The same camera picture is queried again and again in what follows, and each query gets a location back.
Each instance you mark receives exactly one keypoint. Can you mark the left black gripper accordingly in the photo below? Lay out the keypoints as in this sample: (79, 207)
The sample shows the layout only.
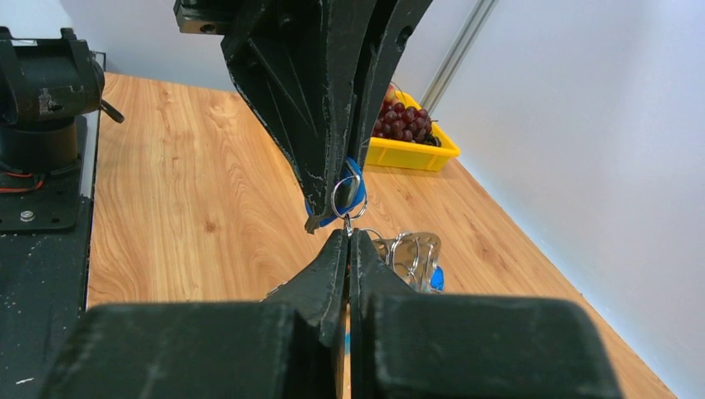
(295, 64)

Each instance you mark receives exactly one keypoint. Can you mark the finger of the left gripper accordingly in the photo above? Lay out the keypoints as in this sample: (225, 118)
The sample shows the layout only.
(385, 38)

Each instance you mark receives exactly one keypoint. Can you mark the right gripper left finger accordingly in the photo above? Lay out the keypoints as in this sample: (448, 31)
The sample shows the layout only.
(288, 345)

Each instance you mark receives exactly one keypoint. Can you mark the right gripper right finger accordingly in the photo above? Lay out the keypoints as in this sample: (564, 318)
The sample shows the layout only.
(406, 344)

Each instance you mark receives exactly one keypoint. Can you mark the silver crescent key organizer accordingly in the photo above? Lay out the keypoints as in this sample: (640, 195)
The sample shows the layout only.
(413, 256)

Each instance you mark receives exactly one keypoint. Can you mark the small red fruits cluster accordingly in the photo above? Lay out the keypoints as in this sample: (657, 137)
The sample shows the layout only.
(390, 96)

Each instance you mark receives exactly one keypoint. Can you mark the dark purple grape bunch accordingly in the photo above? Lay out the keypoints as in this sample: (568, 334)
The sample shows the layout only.
(409, 124)

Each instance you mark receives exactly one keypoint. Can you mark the yellow plastic fruit tray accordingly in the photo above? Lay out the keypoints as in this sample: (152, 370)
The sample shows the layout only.
(392, 153)

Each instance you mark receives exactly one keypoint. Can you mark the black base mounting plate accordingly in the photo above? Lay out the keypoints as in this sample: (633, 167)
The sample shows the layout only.
(45, 246)

